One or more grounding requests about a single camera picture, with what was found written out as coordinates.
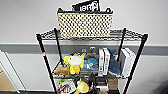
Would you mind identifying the yellow and white plush toy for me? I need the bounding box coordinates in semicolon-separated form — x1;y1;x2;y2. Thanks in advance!
63;52;87;75

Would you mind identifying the blue and white small packet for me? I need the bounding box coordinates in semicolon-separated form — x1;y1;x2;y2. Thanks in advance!
83;58;100;71

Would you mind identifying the narrow white box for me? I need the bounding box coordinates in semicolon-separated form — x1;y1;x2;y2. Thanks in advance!
103;46;113;76
97;47;107;77

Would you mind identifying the brown plush toy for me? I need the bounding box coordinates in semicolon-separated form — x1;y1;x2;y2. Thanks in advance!
53;65;71;76

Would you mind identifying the small yellow toy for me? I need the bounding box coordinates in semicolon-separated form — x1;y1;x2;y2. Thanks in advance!
74;80;90;94

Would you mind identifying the black bag with white print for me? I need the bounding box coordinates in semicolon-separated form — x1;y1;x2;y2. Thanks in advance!
71;0;102;14

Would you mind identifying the white and red snack bag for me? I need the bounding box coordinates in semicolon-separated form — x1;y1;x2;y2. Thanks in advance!
56;77;77;94

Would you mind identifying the large white box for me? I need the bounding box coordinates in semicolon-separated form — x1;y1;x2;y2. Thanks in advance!
118;47;138;79

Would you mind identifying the small brown cardboard box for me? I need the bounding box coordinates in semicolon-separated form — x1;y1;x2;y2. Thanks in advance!
106;77;120;91

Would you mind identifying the black wire shelf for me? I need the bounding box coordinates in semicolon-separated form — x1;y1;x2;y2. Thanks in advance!
35;27;150;94

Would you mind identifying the white door frame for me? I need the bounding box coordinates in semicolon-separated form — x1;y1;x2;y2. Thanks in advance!
0;49;18;91

